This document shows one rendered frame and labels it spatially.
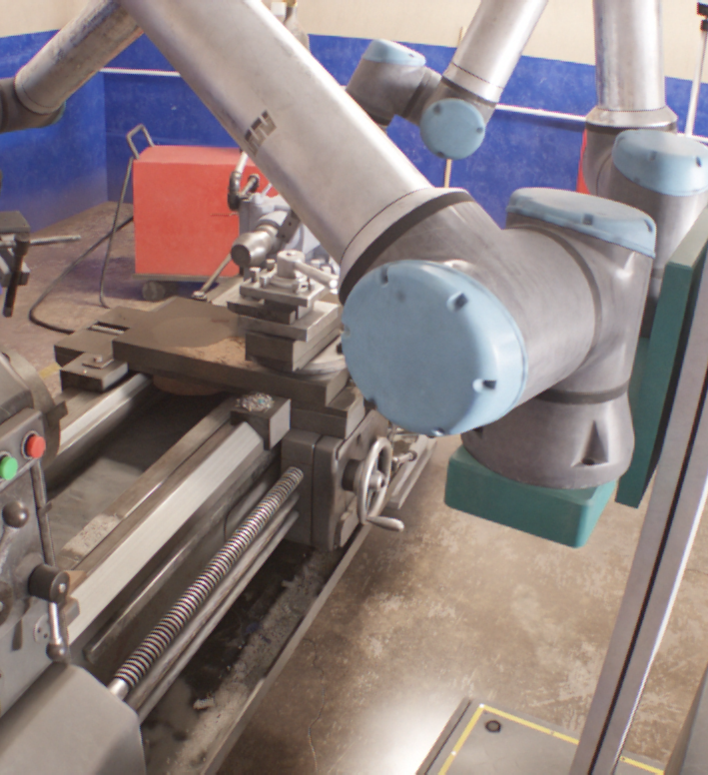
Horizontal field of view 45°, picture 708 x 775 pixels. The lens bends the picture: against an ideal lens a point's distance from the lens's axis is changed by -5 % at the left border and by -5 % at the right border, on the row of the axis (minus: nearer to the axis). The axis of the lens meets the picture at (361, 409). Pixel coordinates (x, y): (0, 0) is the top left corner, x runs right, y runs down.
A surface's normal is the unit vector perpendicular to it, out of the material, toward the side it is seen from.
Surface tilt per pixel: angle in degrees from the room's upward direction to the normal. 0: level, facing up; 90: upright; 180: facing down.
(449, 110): 94
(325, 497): 90
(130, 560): 36
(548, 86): 90
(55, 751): 32
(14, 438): 90
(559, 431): 70
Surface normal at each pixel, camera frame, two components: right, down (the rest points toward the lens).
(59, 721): 0.54, -0.64
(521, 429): -0.48, 0.04
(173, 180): 0.00, 0.47
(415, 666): 0.06, -0.88
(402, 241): -0.23, -0.08
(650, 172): -0.51, 0.30
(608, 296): 0.72, -0.01
